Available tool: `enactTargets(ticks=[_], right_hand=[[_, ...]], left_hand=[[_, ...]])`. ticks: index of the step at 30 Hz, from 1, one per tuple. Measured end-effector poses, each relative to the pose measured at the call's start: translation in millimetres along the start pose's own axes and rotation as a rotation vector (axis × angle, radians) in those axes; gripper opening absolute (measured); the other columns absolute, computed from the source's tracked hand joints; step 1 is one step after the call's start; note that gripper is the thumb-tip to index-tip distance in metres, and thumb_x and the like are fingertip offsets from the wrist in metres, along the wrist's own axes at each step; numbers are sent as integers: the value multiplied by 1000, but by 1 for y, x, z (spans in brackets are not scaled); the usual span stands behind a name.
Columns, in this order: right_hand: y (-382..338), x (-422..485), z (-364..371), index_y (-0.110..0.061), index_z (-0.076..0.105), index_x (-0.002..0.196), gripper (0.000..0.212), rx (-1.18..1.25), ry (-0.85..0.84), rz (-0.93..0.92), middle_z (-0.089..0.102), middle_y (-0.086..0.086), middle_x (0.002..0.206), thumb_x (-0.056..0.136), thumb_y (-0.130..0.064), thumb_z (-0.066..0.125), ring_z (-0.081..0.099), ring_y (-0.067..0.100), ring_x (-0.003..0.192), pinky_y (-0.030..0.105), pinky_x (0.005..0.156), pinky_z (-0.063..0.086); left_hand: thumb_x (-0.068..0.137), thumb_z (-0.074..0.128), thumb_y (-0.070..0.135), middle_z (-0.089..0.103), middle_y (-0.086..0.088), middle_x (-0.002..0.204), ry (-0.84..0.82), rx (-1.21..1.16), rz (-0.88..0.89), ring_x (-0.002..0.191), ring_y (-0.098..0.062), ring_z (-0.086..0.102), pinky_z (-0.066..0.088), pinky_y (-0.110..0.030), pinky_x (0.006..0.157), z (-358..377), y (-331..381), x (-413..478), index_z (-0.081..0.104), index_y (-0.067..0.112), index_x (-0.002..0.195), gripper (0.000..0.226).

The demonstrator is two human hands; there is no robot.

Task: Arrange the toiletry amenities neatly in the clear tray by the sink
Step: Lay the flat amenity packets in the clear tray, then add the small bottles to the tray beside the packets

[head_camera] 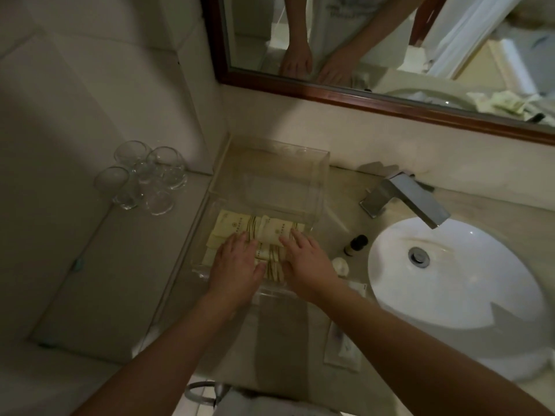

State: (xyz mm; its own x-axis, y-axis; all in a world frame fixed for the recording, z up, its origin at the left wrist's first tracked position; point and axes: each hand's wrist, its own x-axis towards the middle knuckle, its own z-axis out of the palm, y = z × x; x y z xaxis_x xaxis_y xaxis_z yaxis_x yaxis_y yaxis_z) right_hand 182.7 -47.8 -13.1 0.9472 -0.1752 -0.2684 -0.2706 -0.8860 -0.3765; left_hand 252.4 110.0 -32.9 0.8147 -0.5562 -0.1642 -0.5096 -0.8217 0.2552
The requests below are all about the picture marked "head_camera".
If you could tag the person's right hand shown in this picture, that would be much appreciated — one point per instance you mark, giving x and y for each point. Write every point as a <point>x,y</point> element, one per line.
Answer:
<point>310,268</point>

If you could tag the person's left hand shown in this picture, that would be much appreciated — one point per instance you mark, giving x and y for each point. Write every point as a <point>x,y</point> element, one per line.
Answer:
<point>233,268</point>

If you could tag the person's left thumb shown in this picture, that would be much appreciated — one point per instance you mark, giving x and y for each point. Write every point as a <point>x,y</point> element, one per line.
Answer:
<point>260,267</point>

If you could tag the person's right thumb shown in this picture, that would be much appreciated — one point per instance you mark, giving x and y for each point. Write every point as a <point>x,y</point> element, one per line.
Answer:
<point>285,267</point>

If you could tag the cream striped toiletry packet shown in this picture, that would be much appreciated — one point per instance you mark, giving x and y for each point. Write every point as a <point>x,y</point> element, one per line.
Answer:
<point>269,259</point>
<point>279,229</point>
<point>213,249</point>
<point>234,223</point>

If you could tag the person's left forearm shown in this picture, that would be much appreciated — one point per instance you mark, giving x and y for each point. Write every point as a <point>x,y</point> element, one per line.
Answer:
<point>182,355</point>

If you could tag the person's right forearm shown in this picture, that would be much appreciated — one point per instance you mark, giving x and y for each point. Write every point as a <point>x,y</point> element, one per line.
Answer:
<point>416,359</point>

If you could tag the small white round cap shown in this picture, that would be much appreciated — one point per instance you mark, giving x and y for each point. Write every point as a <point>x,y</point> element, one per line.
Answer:
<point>341,266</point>

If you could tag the small dark bottle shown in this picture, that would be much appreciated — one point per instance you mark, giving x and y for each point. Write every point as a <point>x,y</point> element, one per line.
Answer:
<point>355,246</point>

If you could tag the small white sachet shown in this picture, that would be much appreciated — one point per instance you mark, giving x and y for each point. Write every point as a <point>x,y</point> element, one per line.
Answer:
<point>357,289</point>

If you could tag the clear acrylic lidded box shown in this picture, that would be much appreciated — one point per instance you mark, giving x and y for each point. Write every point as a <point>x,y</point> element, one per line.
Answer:
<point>269,186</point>

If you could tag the long white sachet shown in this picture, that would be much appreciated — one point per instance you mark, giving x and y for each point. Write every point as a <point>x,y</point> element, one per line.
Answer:
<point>343,346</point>

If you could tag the clear drinking glass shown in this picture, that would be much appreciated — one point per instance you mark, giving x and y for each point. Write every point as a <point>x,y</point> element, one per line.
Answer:
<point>116,188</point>
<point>158,201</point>
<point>170,168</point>
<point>132,155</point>

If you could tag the chrome sink drain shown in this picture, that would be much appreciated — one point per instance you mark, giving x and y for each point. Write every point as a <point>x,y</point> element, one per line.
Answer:
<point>419,257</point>

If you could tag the glass corner shelf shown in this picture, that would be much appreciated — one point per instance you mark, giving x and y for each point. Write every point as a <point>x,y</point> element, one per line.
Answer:
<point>121,272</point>

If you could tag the chrome square faucet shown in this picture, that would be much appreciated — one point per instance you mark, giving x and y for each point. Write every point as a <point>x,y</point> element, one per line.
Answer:
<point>405,197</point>

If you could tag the white round sink basin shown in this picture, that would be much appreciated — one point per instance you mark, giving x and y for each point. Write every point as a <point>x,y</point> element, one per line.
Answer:
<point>459,298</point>

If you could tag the wood framed mirror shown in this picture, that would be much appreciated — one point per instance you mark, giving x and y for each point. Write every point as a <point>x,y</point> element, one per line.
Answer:
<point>390,51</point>

